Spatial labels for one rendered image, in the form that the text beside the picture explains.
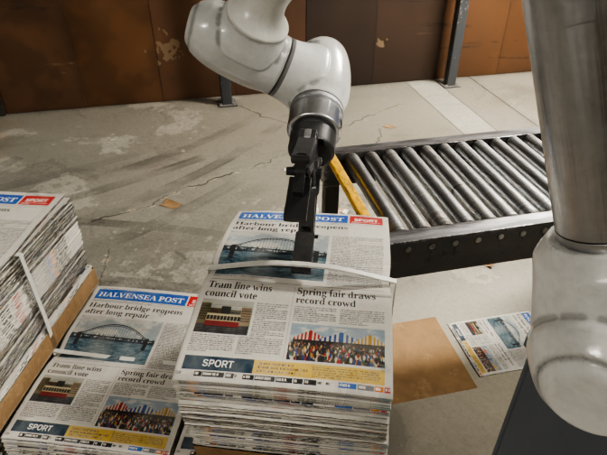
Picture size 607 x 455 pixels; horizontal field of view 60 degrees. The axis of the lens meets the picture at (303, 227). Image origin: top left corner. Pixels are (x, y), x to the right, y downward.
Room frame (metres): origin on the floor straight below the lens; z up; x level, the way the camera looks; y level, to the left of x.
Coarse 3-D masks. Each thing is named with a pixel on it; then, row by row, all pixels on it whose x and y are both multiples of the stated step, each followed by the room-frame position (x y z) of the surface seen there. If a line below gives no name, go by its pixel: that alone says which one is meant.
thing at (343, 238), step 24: (240, 216) 0.81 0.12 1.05; (264, 216) 0.81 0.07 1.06; (336, 216) 0.80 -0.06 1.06; (360, 216) 0.81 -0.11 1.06; (240, 240) 0.71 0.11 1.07; (264, 240) 0.71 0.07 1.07; (288, 240) 0.71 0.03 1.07; (336, 240) 0.71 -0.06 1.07; (360, 240) 0.71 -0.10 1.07; (384, 240) 0.71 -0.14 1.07; (384, 264) 0.65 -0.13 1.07
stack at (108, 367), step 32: (128, 288) 0.86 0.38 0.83; (96, 320) 0.76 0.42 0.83; (128, 320) 0.76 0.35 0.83; (160, 320) 0.76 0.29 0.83; (64, 352) 0.68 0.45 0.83; (96, 352) 0.68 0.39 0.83; (128, 352) 0.68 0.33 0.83; (160, 352) 0.68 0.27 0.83; (32, 384) 0.62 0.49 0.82; (64, 384) 0.61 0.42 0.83; (96, 384) 0.61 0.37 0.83; (128, 384) 0.61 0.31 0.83; (160, 384) 0.61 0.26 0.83; (32, 416) 0.54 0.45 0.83; (64, 416) 0.54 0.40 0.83; (96, 416) 0.54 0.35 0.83; (128, 416) 0.54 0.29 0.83; (160, 416) 0.54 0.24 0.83; (0, 448) 0.51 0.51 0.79; (32, 448) 0.50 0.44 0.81; (64, 448) 0.49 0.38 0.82; (96, 448) 0.48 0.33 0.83; (128, 448) 0.48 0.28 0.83; (160, 448) 0.49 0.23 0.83; (192, 448) 0.48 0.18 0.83
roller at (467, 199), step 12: (420, 156) 1.59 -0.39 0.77; (432, 156) 1.54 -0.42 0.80; (432, 168) 1.50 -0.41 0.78; (444, 168) 1.45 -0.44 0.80; (444, 180) 1.41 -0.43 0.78; (456, 180) 1.38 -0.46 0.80; (456, 192) 1.33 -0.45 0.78; (468, 192) 1.31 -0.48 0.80; (468, 204) 1.26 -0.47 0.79; (480, 204) 1.24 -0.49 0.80; (480, 216) 1.20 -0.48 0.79; (492, 216) 1.19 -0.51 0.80
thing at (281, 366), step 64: (192, 320) 0.53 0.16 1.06; (256, 320) 0.53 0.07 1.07; (320, 320) 0.53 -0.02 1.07; (384, 320) 0.52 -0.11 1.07; (192, 384) 0.44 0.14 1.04; (256, 384) 0.43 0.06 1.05; (320, 384) 0.43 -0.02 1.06; (384, 384) 0.43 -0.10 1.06; (256, 448) 0.44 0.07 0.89; (320, 448) 0.43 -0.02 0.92; (384, 448) 0.42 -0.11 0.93
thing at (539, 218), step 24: (528, 216) 1.19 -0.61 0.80; (552, 216) 1.19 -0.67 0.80; (408, 240) 1.07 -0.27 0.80; (432, 240) 1.08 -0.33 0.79; (456, 240) 1.10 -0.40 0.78; (480, 240) 1.11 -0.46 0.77; (504, 240) 1.13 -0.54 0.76; (528, 240) 1.15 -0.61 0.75; (408, 264) 1.07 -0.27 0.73; (432, 264) 1.09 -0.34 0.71; (456, 264) 1.10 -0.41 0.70; (480, 264) 1.12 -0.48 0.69
